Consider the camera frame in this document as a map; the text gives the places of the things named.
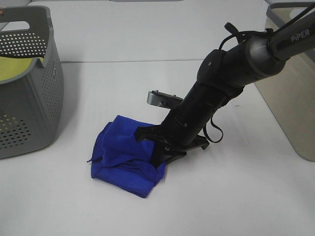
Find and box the grey perforated laundry basket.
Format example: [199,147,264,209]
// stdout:
[0,6,64,158]

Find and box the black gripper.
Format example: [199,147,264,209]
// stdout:
[134,82,233,169]

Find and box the beige storage basket grey rim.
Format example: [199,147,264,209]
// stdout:
[253,2,315,162]

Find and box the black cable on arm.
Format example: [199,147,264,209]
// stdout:
[202,22,315,144]

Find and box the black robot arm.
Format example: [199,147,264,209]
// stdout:
[134,4,315,167]

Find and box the blue towel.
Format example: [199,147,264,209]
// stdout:
[90,115,166,198]

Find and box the yellow-green cloth in basket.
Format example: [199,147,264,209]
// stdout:
[0,57,32,81]

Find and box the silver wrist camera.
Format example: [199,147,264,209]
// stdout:
[147,90,183,109]

